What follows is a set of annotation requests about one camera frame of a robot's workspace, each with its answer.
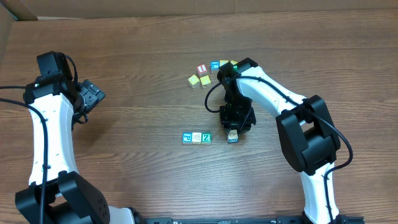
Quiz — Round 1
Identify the red letter I block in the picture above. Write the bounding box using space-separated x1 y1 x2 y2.
197 64 208 77

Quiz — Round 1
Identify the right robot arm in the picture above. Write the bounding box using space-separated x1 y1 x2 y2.
217 58 341 223

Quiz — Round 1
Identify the red letter Q block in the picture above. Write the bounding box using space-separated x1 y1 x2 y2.
227 129 239 143

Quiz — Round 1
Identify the cardboard box corner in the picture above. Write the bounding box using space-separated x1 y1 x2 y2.
1 0 37 62

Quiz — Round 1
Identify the white natural wood block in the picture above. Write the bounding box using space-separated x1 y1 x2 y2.
192 132 202 144

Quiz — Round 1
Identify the green letter Z block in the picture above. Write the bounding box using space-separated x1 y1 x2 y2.
201 133 212 145

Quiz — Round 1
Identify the yellow block middle top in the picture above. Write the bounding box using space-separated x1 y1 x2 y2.
220 60 229 66

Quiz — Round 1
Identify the blue picture block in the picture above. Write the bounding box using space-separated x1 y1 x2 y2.
210 60 220 73

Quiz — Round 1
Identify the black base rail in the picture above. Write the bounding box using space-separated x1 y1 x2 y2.
130 212 366 224

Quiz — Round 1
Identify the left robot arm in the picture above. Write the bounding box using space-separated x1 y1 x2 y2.
15 51 141 223

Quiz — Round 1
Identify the yellow block centre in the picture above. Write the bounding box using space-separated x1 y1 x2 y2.
200 75 211 89

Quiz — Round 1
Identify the blue letter P block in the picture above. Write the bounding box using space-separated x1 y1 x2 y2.
182 133 192 144

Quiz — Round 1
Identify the yellow block left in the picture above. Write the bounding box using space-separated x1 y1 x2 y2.
188 75 200 89

